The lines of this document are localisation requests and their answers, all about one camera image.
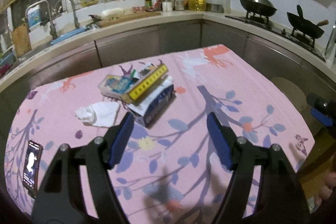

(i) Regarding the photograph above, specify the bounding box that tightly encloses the white tissue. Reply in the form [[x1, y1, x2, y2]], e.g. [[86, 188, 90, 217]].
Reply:
[[75, 102, 120, 128]]

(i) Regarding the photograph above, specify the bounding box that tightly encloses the yellow long box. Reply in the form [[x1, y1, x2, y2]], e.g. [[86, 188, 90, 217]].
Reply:
[[121, 64, 169, 103]]

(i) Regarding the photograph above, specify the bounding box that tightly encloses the blue milk carton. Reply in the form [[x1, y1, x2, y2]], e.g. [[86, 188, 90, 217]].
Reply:
[[127, 75, 174, 127]]

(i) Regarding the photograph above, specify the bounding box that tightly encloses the blue white tissue pack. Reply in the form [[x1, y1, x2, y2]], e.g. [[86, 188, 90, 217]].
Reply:
[[98, 75, 138, 99]]

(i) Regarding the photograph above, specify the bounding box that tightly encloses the white green torn packet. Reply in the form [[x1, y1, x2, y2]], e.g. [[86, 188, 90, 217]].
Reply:
[[130, 63, 157, 80]]

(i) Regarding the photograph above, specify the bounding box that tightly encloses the beige trash bin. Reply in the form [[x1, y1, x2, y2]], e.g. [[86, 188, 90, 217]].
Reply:
[[271, 77, 307, 113]]

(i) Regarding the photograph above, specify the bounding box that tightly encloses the pink floral tablecloth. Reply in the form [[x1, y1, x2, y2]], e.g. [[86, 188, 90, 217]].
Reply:
[[4, 45, 314, 223]]

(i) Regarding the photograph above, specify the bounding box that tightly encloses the black smartphone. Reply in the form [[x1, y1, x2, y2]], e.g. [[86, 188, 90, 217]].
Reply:
[[22, 140, 43, 199]]

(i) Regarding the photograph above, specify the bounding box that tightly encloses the black frying pan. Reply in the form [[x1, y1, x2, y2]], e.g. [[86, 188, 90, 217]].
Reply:
[[287, 5, 329, 39]]

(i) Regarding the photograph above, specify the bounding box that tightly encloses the gas stove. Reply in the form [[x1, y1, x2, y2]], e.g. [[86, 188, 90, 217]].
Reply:
[[226, 14, 326, 62]]

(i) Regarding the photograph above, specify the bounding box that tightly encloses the wok with steel lid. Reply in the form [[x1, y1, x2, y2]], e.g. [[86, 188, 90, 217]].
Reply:
[[239, 0, 277, 17]]

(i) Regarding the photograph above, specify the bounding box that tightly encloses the wooden cutting board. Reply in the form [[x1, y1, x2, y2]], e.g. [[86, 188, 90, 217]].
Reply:
[[96, 11, 161, 28]]

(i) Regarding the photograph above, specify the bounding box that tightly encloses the chrome sink faucet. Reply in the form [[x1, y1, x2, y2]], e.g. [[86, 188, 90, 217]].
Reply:
[[25, 0, 80, 39]]

